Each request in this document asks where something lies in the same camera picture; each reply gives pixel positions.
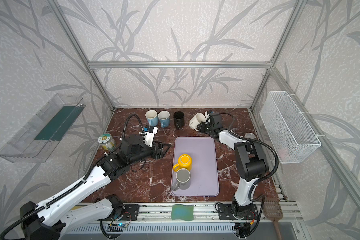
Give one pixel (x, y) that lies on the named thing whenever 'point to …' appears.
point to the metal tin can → (249, 135)
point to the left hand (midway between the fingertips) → (168, 141)
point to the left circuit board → (118, 227)
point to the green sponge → (181, 212)
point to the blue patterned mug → (163, 116)
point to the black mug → (179, 119)
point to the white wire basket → (293, 140)
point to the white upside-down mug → (196, 119)
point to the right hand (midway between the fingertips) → (198, 121)
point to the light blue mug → (151, 116)
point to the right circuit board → (241, 229)
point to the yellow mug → (184, 161)
